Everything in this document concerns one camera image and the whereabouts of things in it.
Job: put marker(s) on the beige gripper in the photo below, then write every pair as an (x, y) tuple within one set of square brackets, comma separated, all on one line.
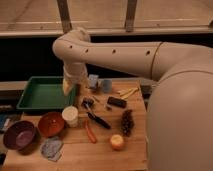
[(74, 73)]

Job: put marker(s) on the red-orange bowl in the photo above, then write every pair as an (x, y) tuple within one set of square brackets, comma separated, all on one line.
[(51, 124)]

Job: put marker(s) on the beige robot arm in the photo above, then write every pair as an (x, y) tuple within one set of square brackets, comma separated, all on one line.
[(179, 121)]

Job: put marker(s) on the blue-grey box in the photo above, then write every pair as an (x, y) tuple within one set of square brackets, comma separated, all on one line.
[(93, 81)]

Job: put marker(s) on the small dark clip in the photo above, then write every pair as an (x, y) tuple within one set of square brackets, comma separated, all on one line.
[(87, 102)]

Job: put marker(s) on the green plastic tray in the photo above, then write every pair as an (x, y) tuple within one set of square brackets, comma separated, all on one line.
[(44, 93)]

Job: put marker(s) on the white cylindrical cup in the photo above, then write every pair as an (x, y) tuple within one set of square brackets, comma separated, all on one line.
[(70, 115)]

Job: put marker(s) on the blue-grey cup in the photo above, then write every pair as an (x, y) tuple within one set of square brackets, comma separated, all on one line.
[(106, 86)]

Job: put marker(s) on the black rectangular block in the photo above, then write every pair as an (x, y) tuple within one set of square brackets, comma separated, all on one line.
[(117, 102)]

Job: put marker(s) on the orange carrot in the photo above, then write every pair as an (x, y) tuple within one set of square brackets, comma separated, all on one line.
[(90, 133)]

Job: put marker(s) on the grey crumpled cloth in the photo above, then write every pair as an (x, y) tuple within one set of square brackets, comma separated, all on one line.
[(50, 148)]

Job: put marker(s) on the purple bowl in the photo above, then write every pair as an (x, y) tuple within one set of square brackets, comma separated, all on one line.
[(19, 135)]

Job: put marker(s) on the brown pine cone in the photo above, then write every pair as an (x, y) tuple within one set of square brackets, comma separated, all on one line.
[(127, 122)]

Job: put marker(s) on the yellow apple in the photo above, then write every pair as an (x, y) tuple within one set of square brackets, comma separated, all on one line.
[(117, 142)]

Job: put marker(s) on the black handled tool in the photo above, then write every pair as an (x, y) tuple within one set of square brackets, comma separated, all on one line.
[(97, 119)]

